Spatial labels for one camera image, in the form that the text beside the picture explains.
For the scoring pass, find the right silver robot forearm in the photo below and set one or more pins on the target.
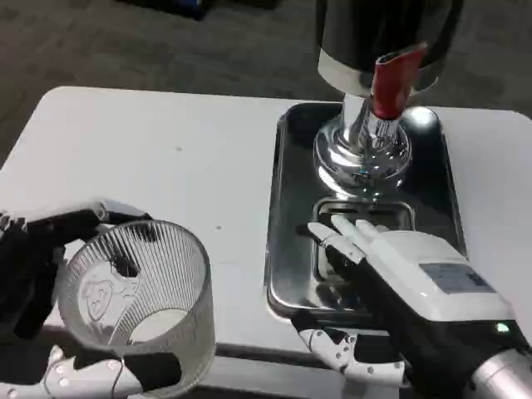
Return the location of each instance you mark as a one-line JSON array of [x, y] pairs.
[[505, 372]]

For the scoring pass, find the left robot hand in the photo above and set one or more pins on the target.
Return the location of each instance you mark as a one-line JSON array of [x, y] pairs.
[[29, 257]]

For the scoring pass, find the steel drip tray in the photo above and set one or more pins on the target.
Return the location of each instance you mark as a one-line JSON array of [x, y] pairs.
[[365, 216]]

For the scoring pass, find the white counter table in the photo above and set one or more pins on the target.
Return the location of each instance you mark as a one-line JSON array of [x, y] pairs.
[[166, 187]]

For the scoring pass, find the clear ribbed glass cup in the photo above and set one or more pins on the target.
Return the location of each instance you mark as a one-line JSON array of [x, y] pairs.
[[137, 287]]

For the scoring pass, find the steel drink dispenser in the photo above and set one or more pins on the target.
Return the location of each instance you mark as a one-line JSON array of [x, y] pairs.
[[374, 83]]

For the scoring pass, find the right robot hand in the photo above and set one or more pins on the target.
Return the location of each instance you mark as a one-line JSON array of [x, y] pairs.
[[420, 291]]

